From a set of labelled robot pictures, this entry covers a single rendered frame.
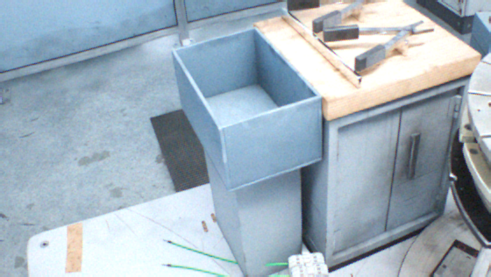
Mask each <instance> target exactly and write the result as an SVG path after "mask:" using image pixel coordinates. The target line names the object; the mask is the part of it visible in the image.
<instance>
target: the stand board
mask: <svg viewBox="0 0 491 277"><path fill-rule="evenodd" d="M348 5H349V4H330V5H326V6H324V7H319V8H314V9H311V10H308V11H299V12H296V13H293V14H292V15H294V16H295V17H296V18H297V19H299V20H300V21H301V22H302V23H303V24H304V25H305V26H306V27H307V28H308V29H309V30H311V31H312V21H313V20H314V19H315V18H319V17H321V16H323V15H326V14H328V13H330V12H332V11H334V10H337V11H342V10H343V9H344V8H345V7H346V6H348ZM362 8H363V9H364V19H365V22H364V23H360V22H359V21H357V20H356V18H354V17H353V16H352V15H348V16H347V17H346V18H344V19H341V24H339V25H337V26H342V25H355V24H358V26H359V27H369V28H373V27H389V26H392V27H404V26H405V25H411V24H414V23H415V22H417V21H421V20H423V21H424V23H422V24H420V25H419V26H418V27H416V29H417V30H419V29H421V30H424V29H430V28H434V32H427V33H423V34H418V35H411V36H410V37H407V38H406V40H408V41H409V44H408V47H409V50H408V56H406V57H403V56H402V55H400V54H399V53H398V52H397V51H396V50H395V49H393V50H392V51H390V52H389V53H387V54H386V55H385V60H381V61H380V62H378V63H377V64H375V65H373V66H371V67H369V68H366V69H364V70H362V71H361V72H360V73H359V72H357V71H356V72H357V73H358V74H359V75H361V76H362V84H361V89H356V88H355V87H354V86H353V85H352V84H351V83H350V82H349V81H348V80H347V79H346V78H345V77H344V76H343V75H342V74H341V73H340V71H337V69H336V68H334V67H333V66H332V64H330V62H329V61H327V60H326V59H325V58H324V56H323V55H322V54H320V53H319V52H318V51H317V50H316V49H315V48H314V47H313V46H312V45H311V44H310V43H309V42H308V41H307V40H306V39H304V38H303V37H302V36H301V35H300V34H299V33H298V32H297V31H296V30H295V29H294V28H293V27H290V26H289V24H288V23H287V22H286V21H285V20H284V19H283V18H282V17H277V18H271V19H268V20H264V21H261V22H259V23H255V24H253V27H255V26H256V27H257V28H258V29H259V31H260V32H261V33H262V34H263V35H265V36H266V37H267V38H268V39H269V41H270V42H271V43H272V44H273V45H274V46H275V47H277V49H278V50H279V51H280V52H281V54H282V55H283V56H284V57H285V58H286V59H287V60H288V61H290V62H291V63H292V64H293V65H294V66H295V68H296V69H297V71H298V72H299V73H300V74H301V75H302V76H303V77H304V78H305V79H307V80H308V82H309V83H310V84H311V85H312V86H313V87H314V88H315V89H316V90H317V92H318V93H319V94H320V95H321V97H322V98H323V101H322V115H323V116H324V117H325V118H326V119H327V120H332V119H334V118H336V117H343V116H346V115H349V114H352V113H354V112H357V111H359V110H363V109H366V108H368V107H371V106H375V105H378V104H381V103H385V102H388V101H391V100H393V99H396V98H400V97H403V96H406V95H409V94H411V93H415V92H417V91H422V90H424V89H427V88H430V87H433V86H435V85H439V84H442V83H444V82H448V81H453V80H456V79H458V78H460V77H462V76H465V75H470V74H473V71H474V70H475V69H476V68H477V65H478V64H480V54H479V53H478V52H476V51H475V50H474V49H472V48H471V47H470V46H467V45H466V44H465V43H464V42H462V41H460V40H459V39H458V38H456V37H454V36H453V35H452V34H451V33H449V32H447V31H445V30H444V29H442V27H440V26H438V25H436V23H434V22H432V21H431V20H430V19H429V18H427V17H424V16H423V15H422V14H420V13H419V12H417V11H416V10H414V9H413V8H411V7H410V6H408V5H407V4H406V3H404V2H402V1H401V0H388V1H386V2H378V3H374V4H365V5H364V6H362ZM337 26H336V27H337ZM388 41H389V35H378V36H375V37H374V36H366V35H360V36H359V39H356V40H343V41H337V42H331V43H325V44H326V45H328V46H329V47H330V48H331V49H332V50H333V51H334V52H335V53H336V54H337V55H338V56H339V57H340V58H341V59H342V60H345V61H346V62H347V63H348V64H349V65H350V67H352V68H353V69H354V57H355V56H357V55H358V54H360V53H364V52H365V51H367V50H369V49H371V48H372V47H375V46H378V45H379V44H382V45H384V44H385V43H386V42H388Z"/></svg>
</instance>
